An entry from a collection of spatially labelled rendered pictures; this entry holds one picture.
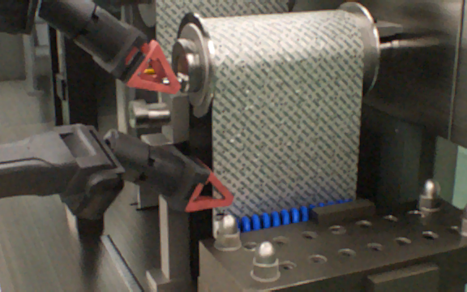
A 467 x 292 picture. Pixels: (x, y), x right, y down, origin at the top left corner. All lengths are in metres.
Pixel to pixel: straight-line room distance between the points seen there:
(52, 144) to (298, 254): 0.35
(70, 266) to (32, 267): 0.06
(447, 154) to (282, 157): 0.44
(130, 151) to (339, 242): 0.31
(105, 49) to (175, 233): 0.32
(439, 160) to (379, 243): 0.42
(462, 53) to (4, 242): 0.82
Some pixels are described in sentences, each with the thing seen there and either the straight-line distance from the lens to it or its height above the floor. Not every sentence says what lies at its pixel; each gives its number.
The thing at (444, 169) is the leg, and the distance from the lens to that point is 1.44.
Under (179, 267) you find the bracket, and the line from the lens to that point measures 1.18.
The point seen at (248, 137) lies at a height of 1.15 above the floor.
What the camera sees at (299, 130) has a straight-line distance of 1.08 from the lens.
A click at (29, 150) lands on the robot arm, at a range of 0.87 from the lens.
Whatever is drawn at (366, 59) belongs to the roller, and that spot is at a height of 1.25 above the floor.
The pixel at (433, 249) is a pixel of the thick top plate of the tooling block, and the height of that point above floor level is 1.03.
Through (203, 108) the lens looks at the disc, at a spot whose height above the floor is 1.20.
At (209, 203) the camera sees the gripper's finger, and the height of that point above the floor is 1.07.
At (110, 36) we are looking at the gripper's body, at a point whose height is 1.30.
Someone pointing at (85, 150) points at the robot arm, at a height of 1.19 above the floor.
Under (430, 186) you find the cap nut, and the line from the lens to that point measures 1.15.
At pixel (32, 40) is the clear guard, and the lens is 1.99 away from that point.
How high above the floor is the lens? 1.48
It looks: 19 degrees down
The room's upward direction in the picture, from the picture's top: straight up
